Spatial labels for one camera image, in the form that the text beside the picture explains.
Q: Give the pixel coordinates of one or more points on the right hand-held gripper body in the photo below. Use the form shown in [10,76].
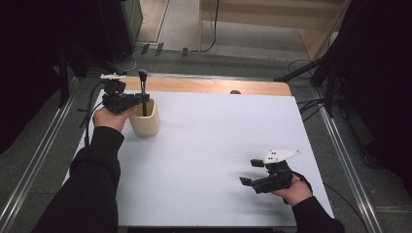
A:
[275,176]

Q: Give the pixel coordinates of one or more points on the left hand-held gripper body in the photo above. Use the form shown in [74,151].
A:
[116,97]

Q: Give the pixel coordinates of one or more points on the black makeup brush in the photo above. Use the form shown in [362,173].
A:
[143,77]

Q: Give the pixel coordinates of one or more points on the beige square cup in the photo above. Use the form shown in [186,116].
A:
[145,126]

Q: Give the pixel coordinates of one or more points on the person's left hand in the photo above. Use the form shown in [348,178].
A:
[111,120]

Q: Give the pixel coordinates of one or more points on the person's right hand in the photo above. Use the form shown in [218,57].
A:
[296,192]

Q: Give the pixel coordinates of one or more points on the black floor plug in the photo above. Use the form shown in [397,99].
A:
[185,52]
[144,49]
[159,49]

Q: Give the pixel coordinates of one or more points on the white board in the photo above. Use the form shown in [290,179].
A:
[210,145]

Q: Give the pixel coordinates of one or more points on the wooden table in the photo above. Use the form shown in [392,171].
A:
[200,85]

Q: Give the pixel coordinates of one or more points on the black metal stand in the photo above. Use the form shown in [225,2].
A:
[329,87]
[63,81]

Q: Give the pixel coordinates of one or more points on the black cabinet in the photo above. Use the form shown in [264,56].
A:
[120,26]

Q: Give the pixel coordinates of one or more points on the dark curtain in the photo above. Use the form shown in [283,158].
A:
[382,81]
[26,64]

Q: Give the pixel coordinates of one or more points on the light wooden furniture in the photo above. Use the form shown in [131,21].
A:
[311,35]

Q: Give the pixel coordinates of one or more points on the metal floor rail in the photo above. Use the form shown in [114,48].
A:
[35,152]
[350,168]

